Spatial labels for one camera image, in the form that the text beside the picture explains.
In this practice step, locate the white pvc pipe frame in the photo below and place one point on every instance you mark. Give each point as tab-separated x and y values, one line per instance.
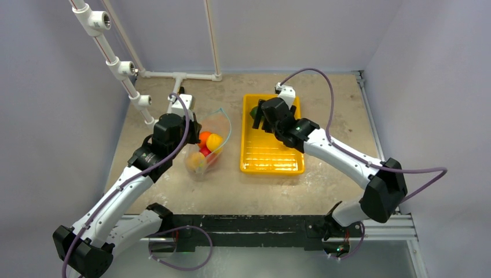
96	22

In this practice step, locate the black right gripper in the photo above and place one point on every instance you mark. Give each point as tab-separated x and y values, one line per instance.
262	114

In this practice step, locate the green avocado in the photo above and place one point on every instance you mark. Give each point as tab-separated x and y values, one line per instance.
253	112

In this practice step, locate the yellow peach with leaf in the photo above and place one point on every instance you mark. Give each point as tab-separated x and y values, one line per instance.
196	162

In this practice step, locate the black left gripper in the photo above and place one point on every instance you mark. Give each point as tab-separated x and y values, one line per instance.
195	127

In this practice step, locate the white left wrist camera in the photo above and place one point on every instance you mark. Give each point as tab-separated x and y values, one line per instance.
180	104

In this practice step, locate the yellow plastic tray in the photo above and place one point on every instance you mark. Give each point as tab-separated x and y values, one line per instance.
261	152

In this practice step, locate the red apple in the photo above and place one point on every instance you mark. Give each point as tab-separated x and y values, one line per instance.
206	153

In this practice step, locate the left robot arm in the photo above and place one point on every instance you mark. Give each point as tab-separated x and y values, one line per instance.
91	243

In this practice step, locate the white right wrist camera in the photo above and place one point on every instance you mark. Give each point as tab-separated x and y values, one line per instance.
287	93

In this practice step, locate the clear zip top bag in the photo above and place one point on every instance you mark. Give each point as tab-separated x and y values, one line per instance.
215	131

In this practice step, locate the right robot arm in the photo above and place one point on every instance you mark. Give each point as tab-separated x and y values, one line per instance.
382	182

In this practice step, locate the orange fruit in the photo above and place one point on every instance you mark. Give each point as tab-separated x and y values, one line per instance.
203	136

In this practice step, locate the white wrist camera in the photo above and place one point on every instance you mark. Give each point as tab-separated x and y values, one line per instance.
287	93
180	104

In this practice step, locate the small yellow mango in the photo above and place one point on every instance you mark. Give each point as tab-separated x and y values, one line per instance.
214	143

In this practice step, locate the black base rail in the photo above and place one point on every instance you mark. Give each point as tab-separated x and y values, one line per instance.
309	232

